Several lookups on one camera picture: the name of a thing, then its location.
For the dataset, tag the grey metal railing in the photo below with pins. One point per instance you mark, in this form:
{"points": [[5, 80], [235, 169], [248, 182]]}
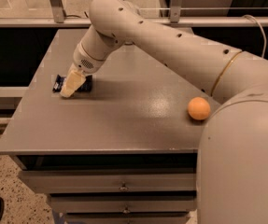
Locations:
{"points": [[180, 13]]}

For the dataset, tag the grey drawer cabinet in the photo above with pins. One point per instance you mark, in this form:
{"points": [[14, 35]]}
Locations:
{"points": [[124, 152]]}

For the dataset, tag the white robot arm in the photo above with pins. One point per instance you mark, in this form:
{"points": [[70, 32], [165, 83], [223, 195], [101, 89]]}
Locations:
{"points": [[232, 164]]}

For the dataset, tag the orange fruit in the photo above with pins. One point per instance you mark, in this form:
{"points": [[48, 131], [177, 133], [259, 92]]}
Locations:
{"points": [[199, 108]]}

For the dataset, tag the dark blue snack bar wrapper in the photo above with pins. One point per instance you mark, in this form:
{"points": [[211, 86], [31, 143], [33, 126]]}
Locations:
{"points": [[85, 87]]}

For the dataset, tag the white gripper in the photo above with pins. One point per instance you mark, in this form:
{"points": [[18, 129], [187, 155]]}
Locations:
{"points": [[84, 61]]}

